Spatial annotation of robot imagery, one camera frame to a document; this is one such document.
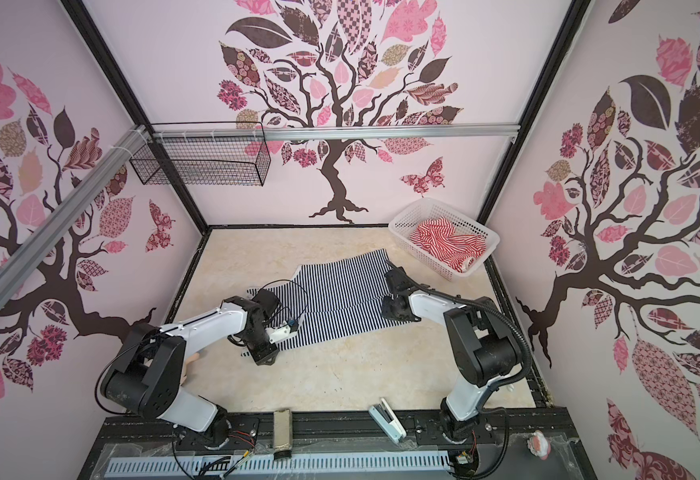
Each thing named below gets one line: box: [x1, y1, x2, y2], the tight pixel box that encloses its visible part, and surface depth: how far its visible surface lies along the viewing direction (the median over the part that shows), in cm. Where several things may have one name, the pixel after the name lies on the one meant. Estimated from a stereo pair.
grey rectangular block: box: [274, 409, 292, 451], surface depth 73 cm
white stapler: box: [369, 398, 407, 444], surface depth 75 cm
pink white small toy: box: [526, 429, 552, 460], surface depth 69 cm
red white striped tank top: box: [410, 217, 487, 272], surface depth 111 cm
